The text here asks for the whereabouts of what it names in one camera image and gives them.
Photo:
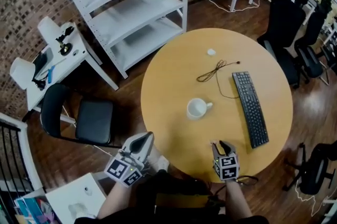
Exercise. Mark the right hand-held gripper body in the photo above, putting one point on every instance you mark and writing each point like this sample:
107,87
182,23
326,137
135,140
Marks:
226,167

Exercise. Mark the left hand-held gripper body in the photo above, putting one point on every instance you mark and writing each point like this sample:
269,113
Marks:
123,169

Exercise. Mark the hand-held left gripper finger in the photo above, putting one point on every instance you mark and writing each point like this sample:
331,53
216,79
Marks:
135,137
149,144

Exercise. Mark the white cup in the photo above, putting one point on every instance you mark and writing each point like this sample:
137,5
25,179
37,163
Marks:
197,109

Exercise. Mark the small white item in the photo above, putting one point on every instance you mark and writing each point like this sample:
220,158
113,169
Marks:
211,52

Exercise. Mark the person's left forearm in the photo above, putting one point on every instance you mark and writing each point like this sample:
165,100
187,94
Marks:
116,199

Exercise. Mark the person's right forearm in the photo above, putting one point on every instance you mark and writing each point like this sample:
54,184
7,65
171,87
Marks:
238,199

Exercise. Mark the black keyboard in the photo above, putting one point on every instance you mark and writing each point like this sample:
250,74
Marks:
250,109

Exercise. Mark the black folding chair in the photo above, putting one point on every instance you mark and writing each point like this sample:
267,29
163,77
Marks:
93,120

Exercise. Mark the person's black clothing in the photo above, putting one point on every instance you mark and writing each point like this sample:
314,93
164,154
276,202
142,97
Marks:
181,199

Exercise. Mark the white cabinet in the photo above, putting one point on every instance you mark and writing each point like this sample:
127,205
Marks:
71,196

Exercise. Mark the black swivel chair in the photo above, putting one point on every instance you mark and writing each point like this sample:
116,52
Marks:
316,170

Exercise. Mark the long white side table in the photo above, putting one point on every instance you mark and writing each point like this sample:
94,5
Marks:
75,62

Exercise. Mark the colourful books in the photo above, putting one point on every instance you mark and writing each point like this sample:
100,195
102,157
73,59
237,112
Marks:
31,208

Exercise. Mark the blue pen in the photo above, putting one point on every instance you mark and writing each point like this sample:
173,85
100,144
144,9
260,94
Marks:
51,74

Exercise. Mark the black lamp stand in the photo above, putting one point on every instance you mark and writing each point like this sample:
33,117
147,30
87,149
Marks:
64,47

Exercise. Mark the black stair railing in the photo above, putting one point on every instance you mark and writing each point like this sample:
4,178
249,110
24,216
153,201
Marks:
10,154

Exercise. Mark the dark tablet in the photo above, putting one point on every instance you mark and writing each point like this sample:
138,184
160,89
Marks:
40,62

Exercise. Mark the black mesh office chair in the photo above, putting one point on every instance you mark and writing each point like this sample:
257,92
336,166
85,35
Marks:
312,57

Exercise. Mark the white metal shelf unit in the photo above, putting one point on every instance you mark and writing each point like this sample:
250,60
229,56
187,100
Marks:
137,9

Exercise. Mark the white lamp shade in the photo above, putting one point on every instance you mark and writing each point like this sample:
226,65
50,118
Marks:
22,72
49,30

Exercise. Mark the tall black office chair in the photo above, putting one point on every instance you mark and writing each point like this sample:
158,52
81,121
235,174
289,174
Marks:
285,22

